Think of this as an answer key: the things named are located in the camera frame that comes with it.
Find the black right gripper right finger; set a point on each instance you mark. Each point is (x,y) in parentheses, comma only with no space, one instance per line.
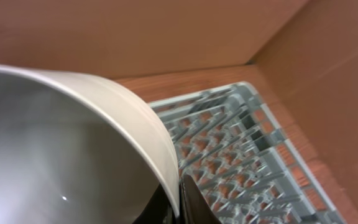
(193,207)

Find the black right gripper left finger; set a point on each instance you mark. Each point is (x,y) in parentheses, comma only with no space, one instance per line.
(156,209)

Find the grey metal bowl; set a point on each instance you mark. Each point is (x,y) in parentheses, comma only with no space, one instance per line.
(79,148)

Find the grey plastic dish rack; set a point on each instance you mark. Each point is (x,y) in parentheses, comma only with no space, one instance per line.
(248,171)

